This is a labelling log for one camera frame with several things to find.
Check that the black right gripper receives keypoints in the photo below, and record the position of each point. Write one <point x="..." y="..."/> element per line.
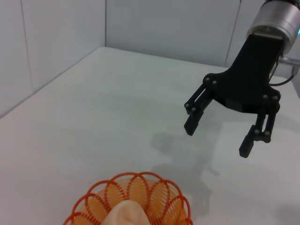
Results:
<point x="248" y="82"/>

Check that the pale beige bread bun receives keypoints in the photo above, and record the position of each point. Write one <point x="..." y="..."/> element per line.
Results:
<point x="126" y="213"/>

